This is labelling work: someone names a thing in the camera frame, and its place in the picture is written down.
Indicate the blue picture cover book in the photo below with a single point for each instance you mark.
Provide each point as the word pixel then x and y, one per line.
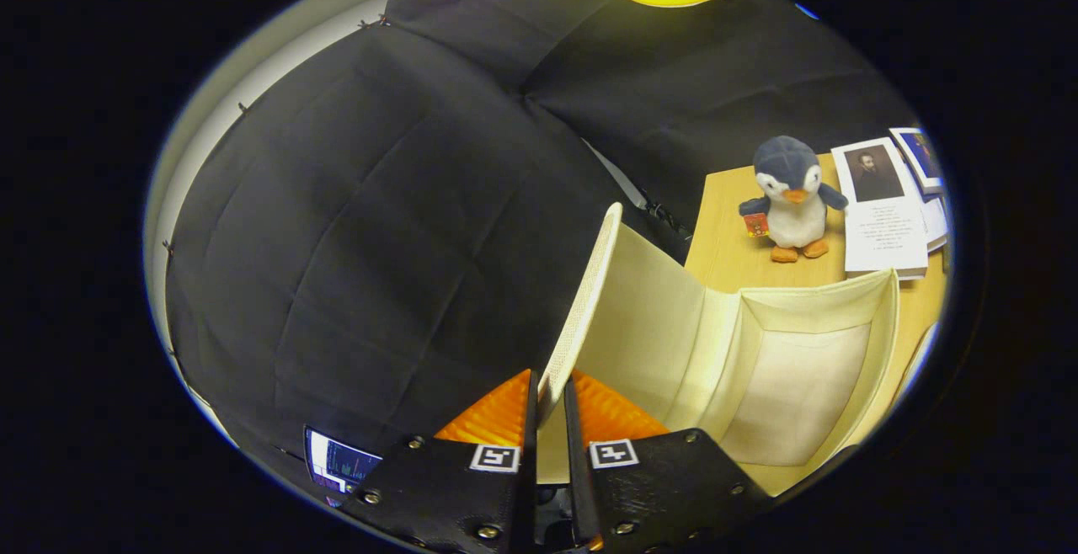
pixel 920 158

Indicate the computer screen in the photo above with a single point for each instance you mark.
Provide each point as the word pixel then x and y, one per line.
pixel 341 460

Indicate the beige fabric storage box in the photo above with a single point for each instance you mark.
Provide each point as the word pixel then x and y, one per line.
pixel 800 386

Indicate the white portrait cover book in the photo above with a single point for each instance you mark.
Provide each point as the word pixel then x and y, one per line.
pixel 884 226

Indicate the plain white book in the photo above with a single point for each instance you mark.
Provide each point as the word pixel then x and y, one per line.
pixel 936 221

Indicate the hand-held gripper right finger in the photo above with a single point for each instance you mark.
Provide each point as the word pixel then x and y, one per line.
pixel 577 470

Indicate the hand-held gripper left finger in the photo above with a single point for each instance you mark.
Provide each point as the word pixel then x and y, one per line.
pixel 530 487

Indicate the grey penguin plush toy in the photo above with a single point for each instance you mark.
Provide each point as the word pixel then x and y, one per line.
pixel 792 200

